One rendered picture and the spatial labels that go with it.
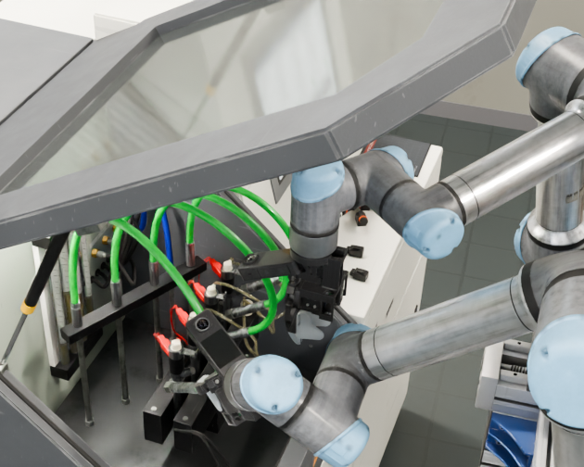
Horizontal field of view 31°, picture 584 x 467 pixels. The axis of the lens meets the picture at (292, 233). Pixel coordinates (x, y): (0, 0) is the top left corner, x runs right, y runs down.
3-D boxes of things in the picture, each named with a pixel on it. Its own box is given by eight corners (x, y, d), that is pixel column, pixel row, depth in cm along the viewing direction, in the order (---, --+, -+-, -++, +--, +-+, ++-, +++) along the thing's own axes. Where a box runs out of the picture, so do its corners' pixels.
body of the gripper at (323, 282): (331, 326, 166) (336, 268, 159) (280, 312, 168) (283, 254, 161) (346, 296, 172) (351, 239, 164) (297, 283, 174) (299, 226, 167)
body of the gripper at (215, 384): (225, 425, 162) (244, 429, 151) (196, 378, 162) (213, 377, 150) (266, 398, 164) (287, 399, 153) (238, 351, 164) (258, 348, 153)
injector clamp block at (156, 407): (193, 478, 202) (191, 424, 193) (146, 463, 205) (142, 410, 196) (258, 361, 228) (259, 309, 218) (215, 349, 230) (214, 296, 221)
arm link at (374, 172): (426, 211, 161) (367, 233, 156) (384, 174, 169) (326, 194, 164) (433, 169, 156) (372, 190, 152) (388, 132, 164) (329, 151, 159)
